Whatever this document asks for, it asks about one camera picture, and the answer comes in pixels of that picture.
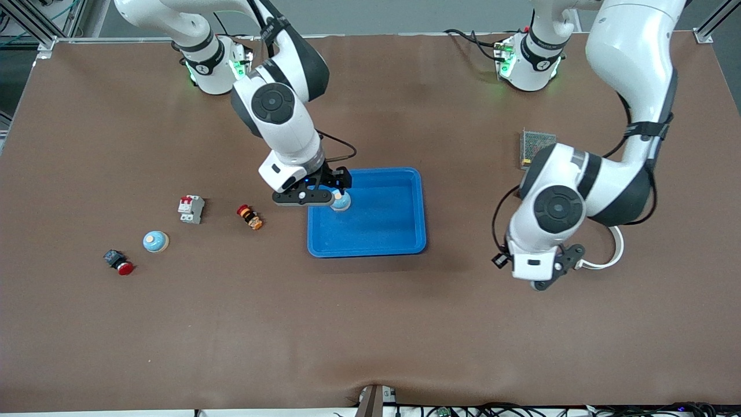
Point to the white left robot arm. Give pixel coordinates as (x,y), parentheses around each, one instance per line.
(625,52)

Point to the grey metal edge bracket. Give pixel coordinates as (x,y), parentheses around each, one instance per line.
(375,401)

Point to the white circuit breaker red switch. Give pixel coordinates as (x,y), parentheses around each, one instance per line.
(191,209)

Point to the white curved plastic piece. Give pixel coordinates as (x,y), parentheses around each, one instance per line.
(620,246)

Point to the red mushroom button blue body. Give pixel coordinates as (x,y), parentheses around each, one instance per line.
(123,267)

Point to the light blue service bell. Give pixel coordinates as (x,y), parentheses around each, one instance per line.
(155,241)
(343,202)

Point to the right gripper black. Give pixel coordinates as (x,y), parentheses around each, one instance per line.
(331,176)

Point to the aluminium frame post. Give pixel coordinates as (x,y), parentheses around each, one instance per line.
(704,36)
(46,45)

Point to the blue plastic tray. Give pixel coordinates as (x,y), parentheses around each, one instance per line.
(376,231)

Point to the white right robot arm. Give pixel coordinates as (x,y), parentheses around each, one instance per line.
(272,104)

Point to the brown table mat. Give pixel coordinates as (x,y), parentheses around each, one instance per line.
(370,324)

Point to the red button orange black body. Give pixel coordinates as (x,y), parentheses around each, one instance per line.
(250,218)

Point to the metal mesh power supply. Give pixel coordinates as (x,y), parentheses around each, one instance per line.
(534,143)

